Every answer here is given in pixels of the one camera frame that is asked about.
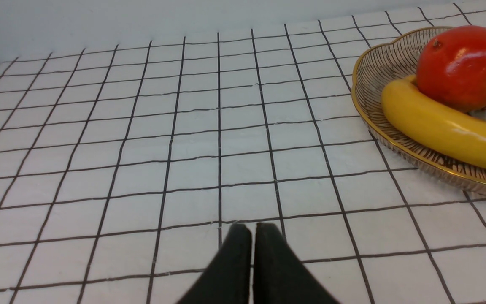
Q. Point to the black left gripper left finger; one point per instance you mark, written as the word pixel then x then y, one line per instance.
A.
pixel 226 280

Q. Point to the gold-rimmed glass fruit bowl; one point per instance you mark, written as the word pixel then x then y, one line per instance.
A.
pixel 373 70

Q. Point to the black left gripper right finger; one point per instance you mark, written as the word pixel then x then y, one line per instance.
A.
pixel 279 276

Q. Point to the yellow banana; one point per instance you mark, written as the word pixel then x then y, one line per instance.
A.
pixel 434 125

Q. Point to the white black-grid tablecloth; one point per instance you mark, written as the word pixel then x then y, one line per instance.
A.
pixel 122 169

